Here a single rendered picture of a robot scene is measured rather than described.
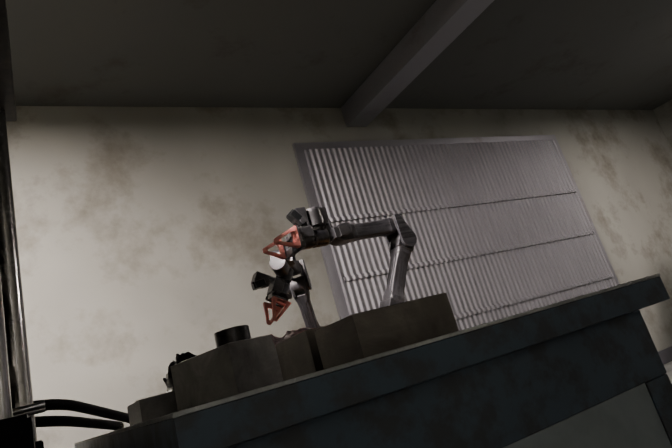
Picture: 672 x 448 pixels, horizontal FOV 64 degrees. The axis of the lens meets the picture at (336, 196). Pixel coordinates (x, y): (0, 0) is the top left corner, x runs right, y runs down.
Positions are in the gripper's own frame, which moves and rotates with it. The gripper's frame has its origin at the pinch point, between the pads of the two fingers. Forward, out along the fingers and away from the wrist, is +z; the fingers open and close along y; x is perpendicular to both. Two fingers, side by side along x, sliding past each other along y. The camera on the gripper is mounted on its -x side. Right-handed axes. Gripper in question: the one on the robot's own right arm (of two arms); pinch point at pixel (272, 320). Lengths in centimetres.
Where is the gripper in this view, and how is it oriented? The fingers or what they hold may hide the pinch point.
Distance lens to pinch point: 191.1
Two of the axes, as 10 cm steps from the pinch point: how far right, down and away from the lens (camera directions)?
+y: 4.4, -3.9, -8.1
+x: 8.8, 3.8, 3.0
